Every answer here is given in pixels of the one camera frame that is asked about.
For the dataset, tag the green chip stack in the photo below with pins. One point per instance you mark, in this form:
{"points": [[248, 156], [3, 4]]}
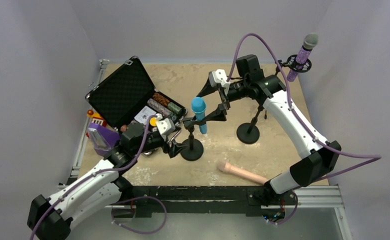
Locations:
{"points": [[174, 108]]}

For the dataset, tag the blue tan chip row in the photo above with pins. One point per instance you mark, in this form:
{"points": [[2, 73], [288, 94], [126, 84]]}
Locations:
{"points": [[161, 109]]}

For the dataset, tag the orange black chip row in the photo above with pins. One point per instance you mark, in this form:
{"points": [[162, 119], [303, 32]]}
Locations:
{"points": [[161, 99]]}

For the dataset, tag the yellow round chip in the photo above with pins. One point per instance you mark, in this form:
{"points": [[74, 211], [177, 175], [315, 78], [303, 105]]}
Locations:
{"points": [[153, 122]]}

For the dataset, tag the black round-base stand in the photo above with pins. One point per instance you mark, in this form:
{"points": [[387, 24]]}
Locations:
{"points": [[248, 133], [194, 148]]}

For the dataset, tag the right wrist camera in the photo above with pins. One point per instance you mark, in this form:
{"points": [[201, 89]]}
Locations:
{"points": [[218, 78]]}

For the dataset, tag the purple toy box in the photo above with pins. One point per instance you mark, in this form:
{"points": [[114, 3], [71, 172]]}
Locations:
{"points": [[103, 138]]}

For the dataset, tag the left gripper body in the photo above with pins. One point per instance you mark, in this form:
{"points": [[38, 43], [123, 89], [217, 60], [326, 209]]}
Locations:
{"points": [[177, 138]]}

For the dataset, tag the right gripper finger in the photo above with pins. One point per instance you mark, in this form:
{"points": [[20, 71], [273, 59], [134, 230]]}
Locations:
{"points": [[207, 89], [218, 115]]}

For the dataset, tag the purple glitter microphone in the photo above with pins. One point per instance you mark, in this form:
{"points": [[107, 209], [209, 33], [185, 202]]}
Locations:
{"points": [[309, 42]]}

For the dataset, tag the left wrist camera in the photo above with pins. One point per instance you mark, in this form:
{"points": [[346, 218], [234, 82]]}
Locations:
{"points": [[164, 125]]}

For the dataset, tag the pink microphone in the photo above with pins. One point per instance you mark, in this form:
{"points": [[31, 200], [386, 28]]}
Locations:
{"points": [[228, 168]]}

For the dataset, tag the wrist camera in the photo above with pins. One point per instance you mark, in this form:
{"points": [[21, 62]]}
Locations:
{"points": [[164, 125], [218, 78]]}

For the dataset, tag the white playing card deck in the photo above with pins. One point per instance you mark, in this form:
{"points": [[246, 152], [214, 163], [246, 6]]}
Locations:
{"points": [[143, 116]]}

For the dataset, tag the black tripod shock-mount stand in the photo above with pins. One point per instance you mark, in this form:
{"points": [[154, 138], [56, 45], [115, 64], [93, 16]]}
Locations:
{"points": [[294, 65]]}

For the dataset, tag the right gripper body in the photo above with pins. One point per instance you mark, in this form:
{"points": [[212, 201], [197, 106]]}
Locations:
{"points": [[223, 96]]}

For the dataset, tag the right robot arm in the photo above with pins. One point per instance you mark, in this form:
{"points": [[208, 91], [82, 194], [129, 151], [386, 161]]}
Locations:
{"points": [[318, 156]]}

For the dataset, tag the blue microphone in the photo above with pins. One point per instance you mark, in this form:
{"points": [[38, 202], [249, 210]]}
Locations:
{"points": [[198, 107]]}

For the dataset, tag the black poker chip case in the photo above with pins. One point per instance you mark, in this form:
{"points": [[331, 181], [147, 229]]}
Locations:
{"points": [[120, 97]]}

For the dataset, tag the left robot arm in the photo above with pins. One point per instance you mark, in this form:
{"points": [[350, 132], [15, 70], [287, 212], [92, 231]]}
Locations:
{"points": [[55, 216]]}

